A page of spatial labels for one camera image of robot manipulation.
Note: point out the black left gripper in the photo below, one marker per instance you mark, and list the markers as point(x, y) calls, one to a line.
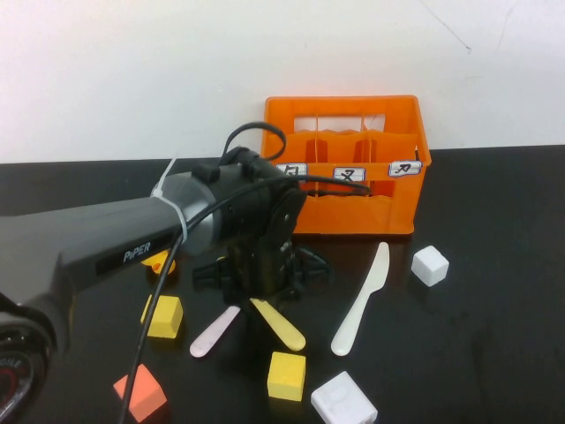
point(265, 269)

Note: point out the yellow plastic spoon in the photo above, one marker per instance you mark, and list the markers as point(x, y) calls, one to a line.
point(284, 331)

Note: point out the pale pink plastic knife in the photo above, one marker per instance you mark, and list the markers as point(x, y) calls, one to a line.
point(212, 335)

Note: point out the cream white plastic knife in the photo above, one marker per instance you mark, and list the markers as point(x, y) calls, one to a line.
point(353, 318)

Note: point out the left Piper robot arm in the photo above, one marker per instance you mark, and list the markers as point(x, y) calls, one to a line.
point(110, 229)

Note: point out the orange plastic cutlery holder crate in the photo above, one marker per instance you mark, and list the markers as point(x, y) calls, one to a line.
point(353, 216)

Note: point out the yellow foam cube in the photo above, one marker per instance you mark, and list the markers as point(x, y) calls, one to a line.
point(287, 377)
point(167, 315)

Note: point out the yellow rubber duck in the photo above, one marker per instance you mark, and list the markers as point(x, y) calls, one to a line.
point(159, 268)

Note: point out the white zip tie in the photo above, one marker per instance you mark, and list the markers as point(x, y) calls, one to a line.
point(176, 214)

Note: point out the white label spoon character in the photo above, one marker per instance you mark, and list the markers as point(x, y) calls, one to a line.
point(296, 169)

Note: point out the large white foam cube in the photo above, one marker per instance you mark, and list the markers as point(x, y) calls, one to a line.
point(343, 399)

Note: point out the white label fork character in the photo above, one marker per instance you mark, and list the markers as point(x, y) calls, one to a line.
point(351, 173)

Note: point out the salmon orange foam cube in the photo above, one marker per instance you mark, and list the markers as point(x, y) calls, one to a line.
point(148, 397)

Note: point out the small white foam cube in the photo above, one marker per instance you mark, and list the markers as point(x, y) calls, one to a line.
point(430, 266)

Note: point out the white label knife character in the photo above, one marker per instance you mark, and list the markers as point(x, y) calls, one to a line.
point(406, 168)

